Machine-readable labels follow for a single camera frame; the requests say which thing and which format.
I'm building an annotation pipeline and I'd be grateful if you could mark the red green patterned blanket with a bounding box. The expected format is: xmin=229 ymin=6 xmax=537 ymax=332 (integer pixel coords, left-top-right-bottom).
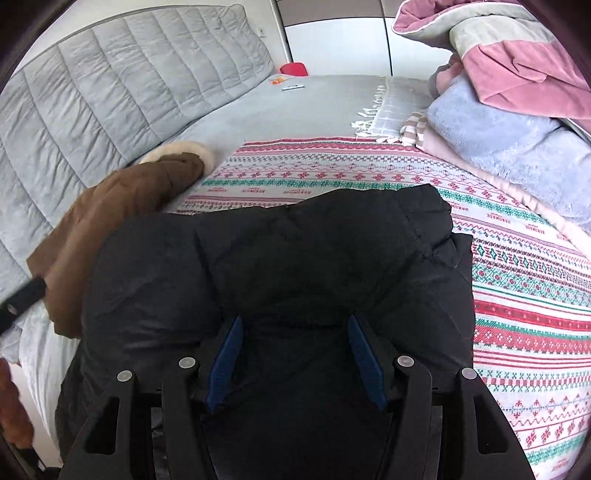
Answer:
xmin=164 ymin=136 xmax=591 ymax=480

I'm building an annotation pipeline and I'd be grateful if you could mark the pink velvet blanket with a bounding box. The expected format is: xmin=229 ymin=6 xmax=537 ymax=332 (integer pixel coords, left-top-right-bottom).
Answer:
xmin=392 ymin=0 xmax=587 ymax=121

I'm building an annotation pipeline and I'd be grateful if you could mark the reddish brown fuzzy cloth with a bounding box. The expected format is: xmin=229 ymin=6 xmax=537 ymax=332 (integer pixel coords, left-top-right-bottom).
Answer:
xmin=0 ymin=357 xmax=35 ymax=450

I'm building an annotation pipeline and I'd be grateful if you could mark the white bed linen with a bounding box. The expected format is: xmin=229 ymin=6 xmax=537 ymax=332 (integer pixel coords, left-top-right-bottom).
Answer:
xmin=0 ymin=314 xmax=86 ymax=464

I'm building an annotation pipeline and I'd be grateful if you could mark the grey bed sheet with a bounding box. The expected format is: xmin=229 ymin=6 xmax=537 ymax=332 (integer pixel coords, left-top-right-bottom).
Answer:
xmin=129 ymin=74 xmax=393 ymax=185

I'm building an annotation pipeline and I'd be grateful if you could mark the white wardrobe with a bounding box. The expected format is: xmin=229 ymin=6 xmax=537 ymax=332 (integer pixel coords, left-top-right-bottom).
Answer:
xmin=272 ymin=0 xmax=407 ymax=77

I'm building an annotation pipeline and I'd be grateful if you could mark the grey quilted headboard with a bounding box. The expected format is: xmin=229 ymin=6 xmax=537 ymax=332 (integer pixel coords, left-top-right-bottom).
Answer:
xmin=0 ymin=4 xmax=275 ymax=296

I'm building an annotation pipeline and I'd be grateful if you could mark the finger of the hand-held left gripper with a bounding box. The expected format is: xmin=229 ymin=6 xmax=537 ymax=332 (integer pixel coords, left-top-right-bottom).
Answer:
xmin=0 ymin=277 xmax=48 ymax=335

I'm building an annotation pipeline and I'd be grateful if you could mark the brown fur-trimmed coat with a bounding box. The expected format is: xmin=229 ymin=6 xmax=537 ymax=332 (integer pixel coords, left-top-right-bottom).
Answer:
xmin=25 ymin=143 xmax=218 ymax=340

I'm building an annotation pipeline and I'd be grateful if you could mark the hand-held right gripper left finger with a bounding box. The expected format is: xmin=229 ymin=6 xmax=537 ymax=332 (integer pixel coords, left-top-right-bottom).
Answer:
xmin=60 ymin=316 xmax=245 ymax=480

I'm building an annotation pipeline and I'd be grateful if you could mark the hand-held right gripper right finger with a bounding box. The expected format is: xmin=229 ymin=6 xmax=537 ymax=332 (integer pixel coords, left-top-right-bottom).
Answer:
xmin=346 ymin=314 xmax=536 ymax=480

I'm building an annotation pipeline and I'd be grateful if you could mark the black puffer jacket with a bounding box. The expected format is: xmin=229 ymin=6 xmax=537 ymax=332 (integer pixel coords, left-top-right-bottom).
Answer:
xmin=55 ymin=185 xmax=476 ymax=480

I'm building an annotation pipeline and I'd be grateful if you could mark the white fringed throw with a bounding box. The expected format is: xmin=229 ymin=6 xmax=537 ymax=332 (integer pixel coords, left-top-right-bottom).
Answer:
xmin=355 ymin=76 xmax=437 ymax=141

